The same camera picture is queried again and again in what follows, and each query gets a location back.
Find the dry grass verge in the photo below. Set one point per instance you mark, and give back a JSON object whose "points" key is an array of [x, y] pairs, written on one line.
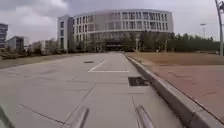
{"points": [[30, 60]]}

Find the dry brown grass field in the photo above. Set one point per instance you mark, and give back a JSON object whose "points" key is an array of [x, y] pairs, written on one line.
{"points": [[180, 58]]}

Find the tall glass building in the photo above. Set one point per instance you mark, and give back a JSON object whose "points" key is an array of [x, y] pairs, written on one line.
{"points": [[3, 35]]}

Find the large round white building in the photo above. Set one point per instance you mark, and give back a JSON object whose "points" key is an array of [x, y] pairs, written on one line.
{"points": [[116, 26]]}

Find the low pale buildings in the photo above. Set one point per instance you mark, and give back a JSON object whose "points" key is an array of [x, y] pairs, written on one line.
{"points": [[43, 46]]}

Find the robot's own part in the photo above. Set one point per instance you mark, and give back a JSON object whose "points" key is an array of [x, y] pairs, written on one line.
{"points": [[79, 118], [144, 117]]}

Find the grey building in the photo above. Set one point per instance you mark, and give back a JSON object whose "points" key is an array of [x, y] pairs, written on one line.
{"points": [[16, 43]]}

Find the dark drain grate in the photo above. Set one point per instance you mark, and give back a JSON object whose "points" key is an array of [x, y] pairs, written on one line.
{"points": [[137, 81]]}

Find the grey concrete road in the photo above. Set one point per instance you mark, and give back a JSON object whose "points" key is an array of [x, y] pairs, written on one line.
{"points": [[63, 86]]}

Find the grey pole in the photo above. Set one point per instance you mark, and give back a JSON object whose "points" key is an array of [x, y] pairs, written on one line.
{"points": [[221, 26]]}

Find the street lamp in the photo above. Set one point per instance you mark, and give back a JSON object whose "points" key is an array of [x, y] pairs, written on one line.
{"points": [[203, 30]]}

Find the red brick pavement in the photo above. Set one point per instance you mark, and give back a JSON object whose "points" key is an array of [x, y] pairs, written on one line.
{"points": [[200, 83]]}

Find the manhole cover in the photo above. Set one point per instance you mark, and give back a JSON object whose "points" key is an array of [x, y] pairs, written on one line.
{"points": [[88, 62]]}

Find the row of green trees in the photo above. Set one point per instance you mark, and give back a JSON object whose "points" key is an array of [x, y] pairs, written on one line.
{"points": [[190, 43]]}

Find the grey concrete kerb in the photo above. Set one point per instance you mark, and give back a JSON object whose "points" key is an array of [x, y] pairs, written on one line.
{"points": [[173, 96]]}

